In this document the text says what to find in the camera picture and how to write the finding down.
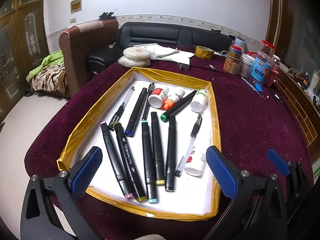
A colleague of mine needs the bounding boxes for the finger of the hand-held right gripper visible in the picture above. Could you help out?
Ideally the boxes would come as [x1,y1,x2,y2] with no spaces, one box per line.
[266,148,313,204]

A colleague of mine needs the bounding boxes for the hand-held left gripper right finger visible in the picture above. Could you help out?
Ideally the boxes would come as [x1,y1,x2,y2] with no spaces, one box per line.
[205,145,288,240]

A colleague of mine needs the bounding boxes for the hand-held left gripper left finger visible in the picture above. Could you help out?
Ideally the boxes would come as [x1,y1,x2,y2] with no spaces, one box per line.
[21,146,103,240]

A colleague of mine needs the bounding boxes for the large white red-label bottle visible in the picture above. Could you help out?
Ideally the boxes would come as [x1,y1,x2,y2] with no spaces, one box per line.
[184,150,209,177]

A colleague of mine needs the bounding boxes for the pink-capped black marker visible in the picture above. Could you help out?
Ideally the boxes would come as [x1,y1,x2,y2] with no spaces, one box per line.
[100,121,134,200]

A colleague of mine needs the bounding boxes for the gold-taped white box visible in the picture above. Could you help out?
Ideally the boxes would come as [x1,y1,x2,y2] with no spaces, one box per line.
[57,66,222,222]

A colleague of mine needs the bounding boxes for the olive-capped black marker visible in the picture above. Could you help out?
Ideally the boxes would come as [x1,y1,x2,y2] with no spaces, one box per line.
[114,121,147,202]

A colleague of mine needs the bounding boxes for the clear gel pen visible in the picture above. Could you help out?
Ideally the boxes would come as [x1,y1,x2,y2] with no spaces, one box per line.
[108,86,135,130]
[174,114,202,177]

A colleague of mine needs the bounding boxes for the plain black marker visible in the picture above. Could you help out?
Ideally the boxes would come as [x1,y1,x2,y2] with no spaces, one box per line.
[164,116,177,192]

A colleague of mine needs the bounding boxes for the light-blue-capped black marker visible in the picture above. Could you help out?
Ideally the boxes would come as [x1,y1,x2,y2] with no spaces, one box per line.
[141,120,158,203]

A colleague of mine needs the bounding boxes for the yellow-capped black marker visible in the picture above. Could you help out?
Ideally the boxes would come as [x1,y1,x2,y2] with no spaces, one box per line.
[150,110,166,186]

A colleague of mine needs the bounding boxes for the white green-label bottle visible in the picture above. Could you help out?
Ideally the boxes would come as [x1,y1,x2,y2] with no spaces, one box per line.
[190,89,209,113]

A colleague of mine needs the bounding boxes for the green-capped black marker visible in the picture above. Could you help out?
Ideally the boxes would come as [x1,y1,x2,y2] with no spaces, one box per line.
[160,89,198,122]

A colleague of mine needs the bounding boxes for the blue-capped black marker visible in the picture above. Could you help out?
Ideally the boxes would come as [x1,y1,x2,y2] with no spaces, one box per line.
[124,87,148,138]

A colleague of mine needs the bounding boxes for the white bottle orange cap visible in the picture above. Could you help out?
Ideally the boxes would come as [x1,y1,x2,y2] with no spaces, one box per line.
[163,87,186,110]

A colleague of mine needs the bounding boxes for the small white red-label bottle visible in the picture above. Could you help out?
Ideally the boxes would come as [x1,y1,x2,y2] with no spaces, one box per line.
[147,87,169,108]

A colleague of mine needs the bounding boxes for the black pen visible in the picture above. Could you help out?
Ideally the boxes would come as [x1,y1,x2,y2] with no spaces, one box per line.
[141,82,155,122]

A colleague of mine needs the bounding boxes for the wooden brick-pattern counter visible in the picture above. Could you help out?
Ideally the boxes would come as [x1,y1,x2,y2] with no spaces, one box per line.
[272,65,320,160]

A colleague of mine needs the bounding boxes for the cartoon-label jar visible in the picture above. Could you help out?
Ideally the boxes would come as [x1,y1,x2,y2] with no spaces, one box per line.
[250,51,275,83]

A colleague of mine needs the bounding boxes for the white labelled jar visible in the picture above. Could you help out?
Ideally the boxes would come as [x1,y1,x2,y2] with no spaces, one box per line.
[239,52,257,78]

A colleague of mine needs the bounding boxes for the patterned blanket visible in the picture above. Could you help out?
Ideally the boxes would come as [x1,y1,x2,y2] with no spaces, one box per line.
[31,66,67,93]

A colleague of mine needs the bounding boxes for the clear plastic jar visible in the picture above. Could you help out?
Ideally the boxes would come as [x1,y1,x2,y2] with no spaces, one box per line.
[223,54,242,75]

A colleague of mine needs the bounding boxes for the red-lid clear jar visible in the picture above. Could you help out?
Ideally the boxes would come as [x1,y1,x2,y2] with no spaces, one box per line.
[259,40,276,57]

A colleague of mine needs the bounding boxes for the white power adapter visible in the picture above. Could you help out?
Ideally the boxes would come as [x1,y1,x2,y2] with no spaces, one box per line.
[178,57,191,70]

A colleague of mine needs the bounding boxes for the green blanket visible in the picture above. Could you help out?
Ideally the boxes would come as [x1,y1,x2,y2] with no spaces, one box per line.
[26,49,63,81]

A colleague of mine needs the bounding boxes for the brown armchair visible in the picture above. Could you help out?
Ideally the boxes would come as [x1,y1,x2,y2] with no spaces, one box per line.
[59,19,119,98]

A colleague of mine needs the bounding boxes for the jar with red blue lid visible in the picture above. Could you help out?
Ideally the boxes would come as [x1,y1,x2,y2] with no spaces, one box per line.
[229,44,245,57]

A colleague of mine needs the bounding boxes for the gold tape roll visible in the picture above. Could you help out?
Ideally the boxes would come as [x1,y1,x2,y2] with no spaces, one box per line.
[195,45,215,60]

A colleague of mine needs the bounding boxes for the pale blue box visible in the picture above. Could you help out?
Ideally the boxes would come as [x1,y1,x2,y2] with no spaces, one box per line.
[234,37,248,48]

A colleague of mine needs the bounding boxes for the black leather sofa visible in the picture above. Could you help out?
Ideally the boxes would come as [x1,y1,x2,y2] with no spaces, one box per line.
[86,21,233,87]

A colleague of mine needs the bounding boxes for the wooden cabinet doors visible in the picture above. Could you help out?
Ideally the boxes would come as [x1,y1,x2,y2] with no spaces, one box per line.
[0,0,50,122]

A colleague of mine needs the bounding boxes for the black clips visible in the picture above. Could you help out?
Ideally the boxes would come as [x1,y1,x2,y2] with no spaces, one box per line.
[98,11,117,21]

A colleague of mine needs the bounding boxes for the wooden door frame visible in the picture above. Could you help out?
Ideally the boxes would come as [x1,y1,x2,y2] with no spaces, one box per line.
[265,0,284,55]

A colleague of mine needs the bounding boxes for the wall plaque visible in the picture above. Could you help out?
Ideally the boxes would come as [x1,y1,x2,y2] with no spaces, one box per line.
[70,0,82,14]

